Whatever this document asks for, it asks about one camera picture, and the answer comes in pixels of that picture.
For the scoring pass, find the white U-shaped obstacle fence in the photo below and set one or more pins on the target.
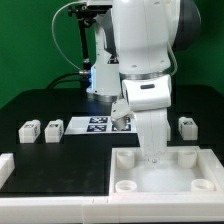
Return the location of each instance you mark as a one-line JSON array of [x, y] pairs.
[[102, 209]]

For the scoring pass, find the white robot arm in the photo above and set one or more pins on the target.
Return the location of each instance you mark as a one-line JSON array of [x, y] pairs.
[[135, 45]]

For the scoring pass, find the black camera stand pole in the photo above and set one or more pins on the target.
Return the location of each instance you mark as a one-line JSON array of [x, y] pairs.
[[85, 20]]

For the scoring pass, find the white sheet with fiducial tags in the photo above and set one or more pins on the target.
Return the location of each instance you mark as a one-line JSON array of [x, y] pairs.
[[96, 125]]

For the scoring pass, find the grey camera on stand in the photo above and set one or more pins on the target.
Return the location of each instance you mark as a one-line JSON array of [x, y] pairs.
[[99, 3]]

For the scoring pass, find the white square tabletop part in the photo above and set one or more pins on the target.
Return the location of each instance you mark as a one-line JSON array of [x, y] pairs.
[[183, 175]]

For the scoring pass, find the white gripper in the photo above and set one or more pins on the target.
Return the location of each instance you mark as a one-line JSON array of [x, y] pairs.
[[148, 100]]

